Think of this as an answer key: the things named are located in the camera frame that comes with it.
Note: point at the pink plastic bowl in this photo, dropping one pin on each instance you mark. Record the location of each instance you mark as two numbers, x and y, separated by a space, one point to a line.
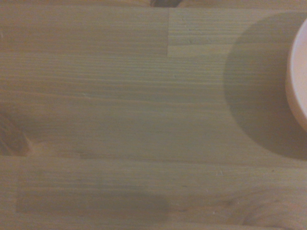
299 72

